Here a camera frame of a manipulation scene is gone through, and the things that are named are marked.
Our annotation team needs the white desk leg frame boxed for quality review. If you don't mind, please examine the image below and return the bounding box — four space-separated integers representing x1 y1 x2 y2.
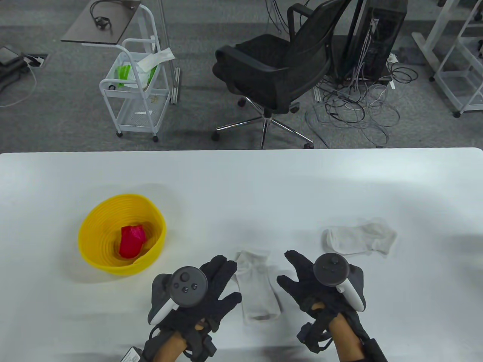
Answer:
411 0 468 72

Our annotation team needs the white paper sheet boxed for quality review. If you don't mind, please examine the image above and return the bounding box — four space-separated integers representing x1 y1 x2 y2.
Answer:
137 48 176 72

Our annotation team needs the grey white right hand controller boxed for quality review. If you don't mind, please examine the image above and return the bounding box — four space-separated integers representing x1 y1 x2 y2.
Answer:
314 253 366 313

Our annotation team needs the green packet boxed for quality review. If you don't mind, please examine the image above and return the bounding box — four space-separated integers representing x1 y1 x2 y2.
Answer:
115 65 132 88

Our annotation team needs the tangle of floor cables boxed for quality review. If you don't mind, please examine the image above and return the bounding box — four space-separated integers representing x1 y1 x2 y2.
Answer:
305 57 418 148

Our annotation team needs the black right glove sensor module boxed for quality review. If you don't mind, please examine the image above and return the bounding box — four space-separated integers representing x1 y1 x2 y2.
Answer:
297 324 332 354

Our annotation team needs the black office chair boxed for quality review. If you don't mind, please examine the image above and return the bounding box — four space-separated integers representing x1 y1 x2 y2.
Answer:
211 0 353 149

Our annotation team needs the white power strip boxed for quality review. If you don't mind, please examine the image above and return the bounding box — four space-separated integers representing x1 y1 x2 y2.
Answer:
386 53 400 91

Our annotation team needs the white sock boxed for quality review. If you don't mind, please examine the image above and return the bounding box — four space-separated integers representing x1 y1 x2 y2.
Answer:
235 249 281 327
322 218 397 257

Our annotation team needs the floor socket box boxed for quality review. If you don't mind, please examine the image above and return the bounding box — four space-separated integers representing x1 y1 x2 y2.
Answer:
23 54 49 68

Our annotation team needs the white wheeled cart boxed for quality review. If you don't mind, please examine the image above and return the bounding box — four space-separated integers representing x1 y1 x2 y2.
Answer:
99 4 171 143

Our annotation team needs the dark brown side table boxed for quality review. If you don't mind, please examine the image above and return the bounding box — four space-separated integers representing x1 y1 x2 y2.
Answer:
61 0 142 46

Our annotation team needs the person's left hand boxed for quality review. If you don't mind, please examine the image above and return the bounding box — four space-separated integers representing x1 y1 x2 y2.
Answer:
149 255 242 336

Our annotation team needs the black labelled left wrist box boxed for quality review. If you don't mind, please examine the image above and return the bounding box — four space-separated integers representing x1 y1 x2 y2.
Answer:
121 347 146 362

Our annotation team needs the grey white left hand controller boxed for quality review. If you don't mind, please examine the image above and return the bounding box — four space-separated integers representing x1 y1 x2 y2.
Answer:
148 266 209 325

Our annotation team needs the white floor cable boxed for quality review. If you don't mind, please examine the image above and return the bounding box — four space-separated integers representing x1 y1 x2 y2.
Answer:
0 62 37 108

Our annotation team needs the person's right forearm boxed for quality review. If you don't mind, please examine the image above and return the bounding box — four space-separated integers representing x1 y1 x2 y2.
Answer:
328 313 368 362

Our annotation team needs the black coiled cable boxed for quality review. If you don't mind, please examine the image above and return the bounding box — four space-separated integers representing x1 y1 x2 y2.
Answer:
90 0 114 31

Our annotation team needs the grey white hand controller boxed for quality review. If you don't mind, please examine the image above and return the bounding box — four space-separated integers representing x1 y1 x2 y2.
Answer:
314 253 366 313
148 266 209 325

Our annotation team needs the person's right hand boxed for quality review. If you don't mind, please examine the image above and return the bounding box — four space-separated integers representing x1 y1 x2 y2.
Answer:
277 250 366 332

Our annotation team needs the person's left forearm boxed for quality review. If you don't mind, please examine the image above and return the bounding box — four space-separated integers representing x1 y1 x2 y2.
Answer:
145 328 189 362

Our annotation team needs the black floor equipment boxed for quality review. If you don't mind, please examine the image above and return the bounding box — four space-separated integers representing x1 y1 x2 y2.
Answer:
0 45 31 93

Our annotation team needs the white metal rack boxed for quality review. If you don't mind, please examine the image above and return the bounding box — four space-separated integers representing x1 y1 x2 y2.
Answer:
430 0 483 118

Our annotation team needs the black right wrist box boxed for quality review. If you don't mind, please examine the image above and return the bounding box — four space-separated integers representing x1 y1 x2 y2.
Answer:
362 337 389 362

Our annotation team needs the black glove sensor module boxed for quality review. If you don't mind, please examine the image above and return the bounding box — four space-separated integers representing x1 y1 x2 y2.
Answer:
297 324 332 354
185 332 217 362

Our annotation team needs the yellow woven basket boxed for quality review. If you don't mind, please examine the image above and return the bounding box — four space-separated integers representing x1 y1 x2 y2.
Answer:
78 194 167 276

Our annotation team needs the black left glove sensor module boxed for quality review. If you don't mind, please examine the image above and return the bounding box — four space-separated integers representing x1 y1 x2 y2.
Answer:
185 332 217 362

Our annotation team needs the black computer tower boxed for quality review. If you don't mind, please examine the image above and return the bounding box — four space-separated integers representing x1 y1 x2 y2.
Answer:
345 0 409 81

